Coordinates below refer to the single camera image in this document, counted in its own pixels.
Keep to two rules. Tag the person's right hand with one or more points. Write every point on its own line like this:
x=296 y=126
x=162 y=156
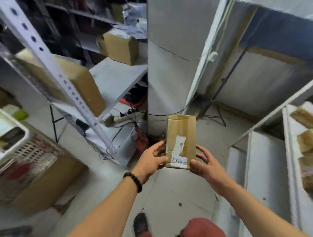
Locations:
x=215 y=175

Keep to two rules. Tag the person's left hand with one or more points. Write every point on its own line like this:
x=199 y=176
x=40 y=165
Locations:
x=149 y=163

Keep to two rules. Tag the small box with torn label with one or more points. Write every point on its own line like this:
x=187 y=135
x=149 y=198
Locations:
x=181 y=127

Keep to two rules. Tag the white metal shelf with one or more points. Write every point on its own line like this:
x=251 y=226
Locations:
x=264 y=171

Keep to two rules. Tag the white plastic basket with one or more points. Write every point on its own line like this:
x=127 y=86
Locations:
x=14 y=125

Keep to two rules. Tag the person's left forearm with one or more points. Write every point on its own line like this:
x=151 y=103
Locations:
x=105 y=212

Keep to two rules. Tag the person's right forearm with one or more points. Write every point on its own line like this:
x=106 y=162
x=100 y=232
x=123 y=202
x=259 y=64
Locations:
x=256 y=214

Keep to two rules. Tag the person's red trouser leg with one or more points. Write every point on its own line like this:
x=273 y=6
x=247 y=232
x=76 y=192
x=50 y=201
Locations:
x=203 y=227

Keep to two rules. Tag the person's black shoe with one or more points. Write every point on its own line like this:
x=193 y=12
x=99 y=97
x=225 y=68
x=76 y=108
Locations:
x=140 y=224

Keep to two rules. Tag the big plain cardboard sheet box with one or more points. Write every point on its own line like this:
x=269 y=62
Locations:
x=85 y=90

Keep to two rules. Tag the red and black floor tool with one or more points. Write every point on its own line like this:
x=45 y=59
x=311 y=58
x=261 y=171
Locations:
x=141 y=144

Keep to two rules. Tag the white power strip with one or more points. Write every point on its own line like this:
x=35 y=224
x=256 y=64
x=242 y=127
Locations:
x=127 y=118

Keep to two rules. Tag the black and red bundle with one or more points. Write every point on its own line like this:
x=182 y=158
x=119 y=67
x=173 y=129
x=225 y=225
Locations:
x=134 y=97

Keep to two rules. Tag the black tripod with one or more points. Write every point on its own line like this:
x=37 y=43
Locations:
x=220 y=85

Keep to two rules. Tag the corrugated metal shutter panel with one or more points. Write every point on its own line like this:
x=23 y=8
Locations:
x=264 y=83

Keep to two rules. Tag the small green and white box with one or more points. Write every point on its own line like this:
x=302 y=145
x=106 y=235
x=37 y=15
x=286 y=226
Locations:
x=20 y=114

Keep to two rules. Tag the pale purple plastic bag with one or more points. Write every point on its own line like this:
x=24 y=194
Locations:
x=137 y=22

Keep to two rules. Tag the white perforated metal rack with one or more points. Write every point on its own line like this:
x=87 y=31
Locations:
x=44 y=53

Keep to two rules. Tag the yellow taped panel frame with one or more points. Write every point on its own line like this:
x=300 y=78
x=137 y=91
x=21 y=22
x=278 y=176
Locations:
x=269 y=55

